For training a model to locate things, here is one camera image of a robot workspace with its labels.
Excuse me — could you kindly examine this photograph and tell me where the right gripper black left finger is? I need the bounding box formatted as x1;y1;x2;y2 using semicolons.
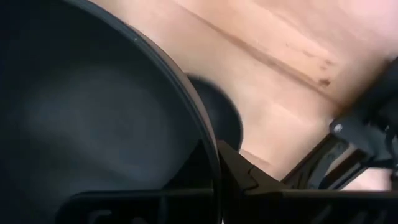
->
57;140;218;224

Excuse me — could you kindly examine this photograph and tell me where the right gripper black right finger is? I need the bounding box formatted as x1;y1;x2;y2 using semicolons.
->
216;139;398;224

